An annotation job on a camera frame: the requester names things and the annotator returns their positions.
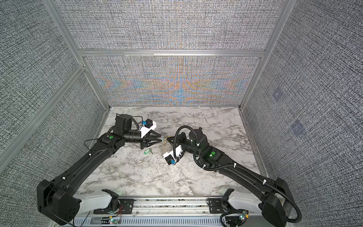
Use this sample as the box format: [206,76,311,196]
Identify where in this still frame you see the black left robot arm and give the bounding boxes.
[36,114,161,226]

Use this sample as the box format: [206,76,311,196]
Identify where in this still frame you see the green capped key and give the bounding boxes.
[144,148,153,155]

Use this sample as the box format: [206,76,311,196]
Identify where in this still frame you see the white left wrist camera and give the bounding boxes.
[140,119,157,138]

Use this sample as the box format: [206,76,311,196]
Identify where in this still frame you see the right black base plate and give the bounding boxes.
[207,198,239,214]

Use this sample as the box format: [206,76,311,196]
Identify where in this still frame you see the black corrugated right cable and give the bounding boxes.
[172,125,303,227]

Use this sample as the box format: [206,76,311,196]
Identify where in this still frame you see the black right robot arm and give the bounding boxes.
[165,125,302,227]

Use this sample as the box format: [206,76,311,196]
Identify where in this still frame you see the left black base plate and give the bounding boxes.
[93,198,134,215]

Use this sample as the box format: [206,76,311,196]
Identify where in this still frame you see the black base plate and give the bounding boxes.
[93,198,134,215]
[207,198,239,214]

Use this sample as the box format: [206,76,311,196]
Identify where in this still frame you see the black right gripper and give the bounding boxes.
[166,132,203,159]

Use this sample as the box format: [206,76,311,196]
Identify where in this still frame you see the aluminium front rail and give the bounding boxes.
[70,195,290,218]

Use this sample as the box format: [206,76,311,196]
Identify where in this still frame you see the aluminium enclosure frame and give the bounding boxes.
[1,1,286,200]

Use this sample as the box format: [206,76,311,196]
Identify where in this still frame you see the slotted grey cable duct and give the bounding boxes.
[71,216,222,227]

